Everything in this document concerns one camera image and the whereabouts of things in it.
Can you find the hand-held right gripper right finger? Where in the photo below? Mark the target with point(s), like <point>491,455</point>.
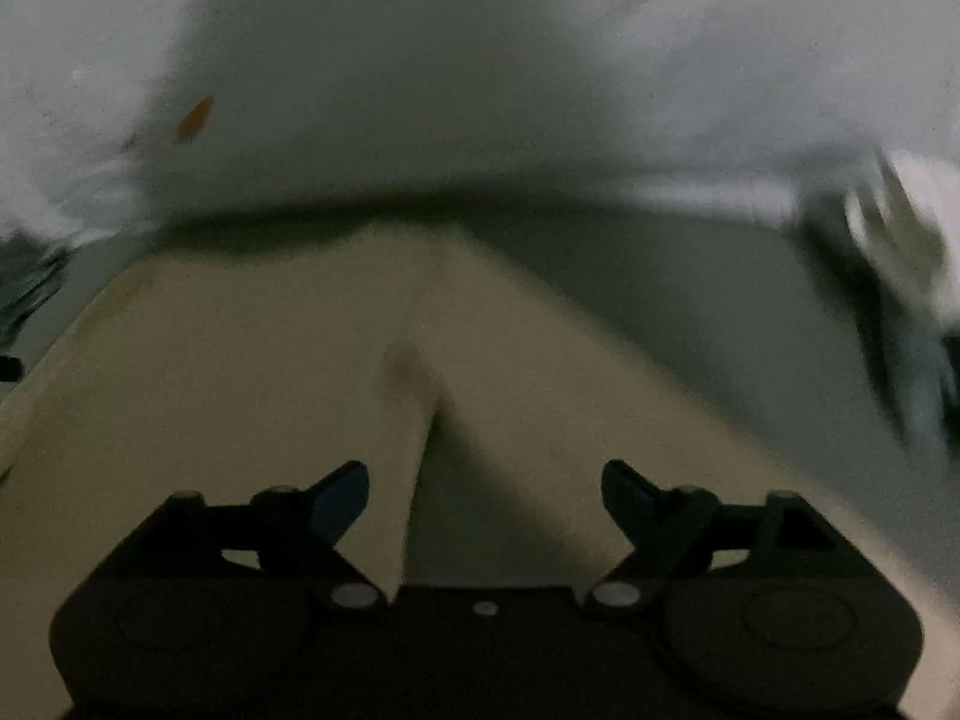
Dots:
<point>626,495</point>

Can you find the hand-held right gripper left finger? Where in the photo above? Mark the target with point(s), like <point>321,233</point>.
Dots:
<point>341,499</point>

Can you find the beige garment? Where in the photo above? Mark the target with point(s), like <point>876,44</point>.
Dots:
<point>262,360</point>

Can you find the blue folded garment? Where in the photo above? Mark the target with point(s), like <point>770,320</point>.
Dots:
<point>919,382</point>

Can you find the blue denim garment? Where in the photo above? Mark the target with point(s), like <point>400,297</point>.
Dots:
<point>34,285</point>

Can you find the white folded garment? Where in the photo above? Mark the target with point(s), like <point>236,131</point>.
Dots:
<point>907,225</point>

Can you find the carrot print light sheet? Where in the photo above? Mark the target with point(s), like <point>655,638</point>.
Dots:
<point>450,75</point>

